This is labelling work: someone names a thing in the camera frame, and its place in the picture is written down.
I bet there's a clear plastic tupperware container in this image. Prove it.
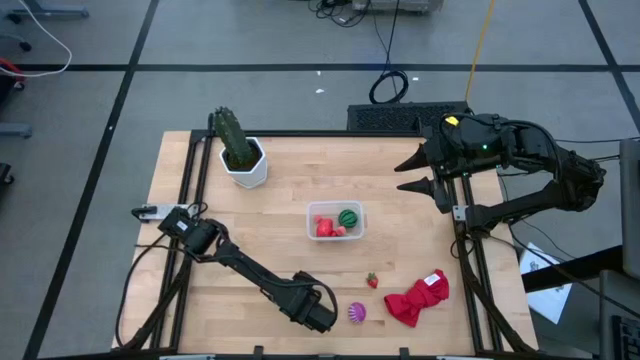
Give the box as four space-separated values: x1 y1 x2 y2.
306 199 369 243

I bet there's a grey equipment box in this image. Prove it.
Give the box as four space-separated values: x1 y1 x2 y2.
352 0 444 14

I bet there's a white paper sheet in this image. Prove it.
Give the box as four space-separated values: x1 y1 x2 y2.
519 242 574 325

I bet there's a black aluminium table frame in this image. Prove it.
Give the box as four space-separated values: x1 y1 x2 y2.
113 128 540 357

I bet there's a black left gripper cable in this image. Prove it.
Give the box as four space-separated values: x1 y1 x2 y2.
293 270 340 321

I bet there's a thick black hanging cable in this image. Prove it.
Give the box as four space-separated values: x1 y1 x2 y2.
368 0 410 105

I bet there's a black keyboard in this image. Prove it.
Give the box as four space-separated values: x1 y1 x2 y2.
612 314 640 360

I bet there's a purple white striped toy onion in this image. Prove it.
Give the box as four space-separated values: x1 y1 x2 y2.
347 301 367 325

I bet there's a yellow hanging cable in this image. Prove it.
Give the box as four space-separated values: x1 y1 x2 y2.
463 0 497 104

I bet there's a black cable bundle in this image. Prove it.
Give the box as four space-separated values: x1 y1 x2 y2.
307 0 374 29

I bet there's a green cactus plant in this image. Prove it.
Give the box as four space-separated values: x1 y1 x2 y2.
208 105 256 171

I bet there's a black floor beam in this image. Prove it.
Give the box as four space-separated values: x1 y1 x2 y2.
522 244 626 294

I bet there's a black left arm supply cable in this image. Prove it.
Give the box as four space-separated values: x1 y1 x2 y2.
114 232 169 349

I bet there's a red toy dragon fruit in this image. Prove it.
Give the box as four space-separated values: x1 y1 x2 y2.
314 215 336 239

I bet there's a grey desk foot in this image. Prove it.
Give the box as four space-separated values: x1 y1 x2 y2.
9 0 91 21
0 122 34 140

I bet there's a white floor cable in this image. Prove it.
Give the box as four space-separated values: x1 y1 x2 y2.
0 0 74 79

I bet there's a red object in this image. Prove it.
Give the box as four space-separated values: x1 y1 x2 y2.
0 57 26 91

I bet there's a red cloth with white tag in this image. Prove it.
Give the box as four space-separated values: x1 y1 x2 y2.
383 268 451 329

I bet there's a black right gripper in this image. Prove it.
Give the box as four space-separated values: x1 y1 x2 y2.
393 117 501 215

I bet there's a black vented box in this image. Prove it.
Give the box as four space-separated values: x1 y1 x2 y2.
346 101 475 134

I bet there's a green striped toy watermelon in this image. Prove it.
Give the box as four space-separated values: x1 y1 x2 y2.
338 208 360 230

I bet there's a grey cabinet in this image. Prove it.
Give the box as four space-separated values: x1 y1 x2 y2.
619 138 640 280

